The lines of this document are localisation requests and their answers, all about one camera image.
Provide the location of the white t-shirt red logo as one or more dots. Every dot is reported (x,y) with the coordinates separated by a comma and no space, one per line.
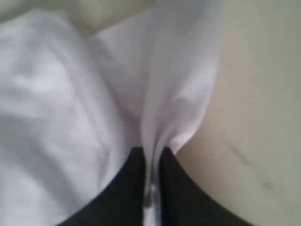
(71,108)

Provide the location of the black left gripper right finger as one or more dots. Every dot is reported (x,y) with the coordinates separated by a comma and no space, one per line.
(183,203)

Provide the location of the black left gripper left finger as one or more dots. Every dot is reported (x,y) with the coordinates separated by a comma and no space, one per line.
(121,202)

